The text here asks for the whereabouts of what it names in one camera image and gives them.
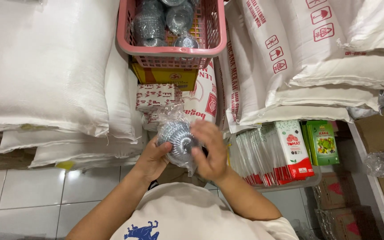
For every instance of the bagged foil cups in basket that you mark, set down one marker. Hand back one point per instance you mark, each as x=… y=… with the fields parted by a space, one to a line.
x=165 y=23

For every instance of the white flour sack red print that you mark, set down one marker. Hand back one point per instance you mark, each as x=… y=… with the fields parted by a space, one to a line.
x=202 y=100

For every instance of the row of red white packets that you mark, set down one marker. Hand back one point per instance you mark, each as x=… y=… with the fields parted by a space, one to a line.
x=275 y=156

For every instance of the bagged stack of foil cups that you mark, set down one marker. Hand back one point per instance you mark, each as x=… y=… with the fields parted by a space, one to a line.
x=178 y=140

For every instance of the stack of white sacks red print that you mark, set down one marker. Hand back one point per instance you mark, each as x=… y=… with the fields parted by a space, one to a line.
x=312 y=56

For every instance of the white red-patterned wrapped box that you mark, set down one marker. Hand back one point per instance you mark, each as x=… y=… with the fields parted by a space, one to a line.
x=152 y=120
x=157 y=96

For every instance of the row of green packets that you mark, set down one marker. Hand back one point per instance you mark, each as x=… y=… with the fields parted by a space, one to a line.
x=320 y=143

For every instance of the person's right hand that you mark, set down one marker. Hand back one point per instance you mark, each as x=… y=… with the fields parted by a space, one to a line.
x=210 y=153

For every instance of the plastic-wrapped cardboard boxes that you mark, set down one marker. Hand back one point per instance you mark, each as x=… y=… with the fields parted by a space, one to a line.
x=342 y=206

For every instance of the person's white shirt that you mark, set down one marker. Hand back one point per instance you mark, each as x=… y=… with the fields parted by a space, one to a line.
x=198 y=216

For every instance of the stack of plain white sacks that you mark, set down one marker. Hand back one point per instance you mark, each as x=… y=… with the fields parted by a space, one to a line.
x=52 y=83

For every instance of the yellow cardboard box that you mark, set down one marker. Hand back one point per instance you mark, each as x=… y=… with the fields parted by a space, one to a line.
x=165 y=76

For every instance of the person's left hand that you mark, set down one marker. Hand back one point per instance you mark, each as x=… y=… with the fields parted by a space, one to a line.
x=152 y=160

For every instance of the pink plastic basket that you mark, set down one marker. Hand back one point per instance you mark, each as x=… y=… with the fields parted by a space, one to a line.
x=175 y=43

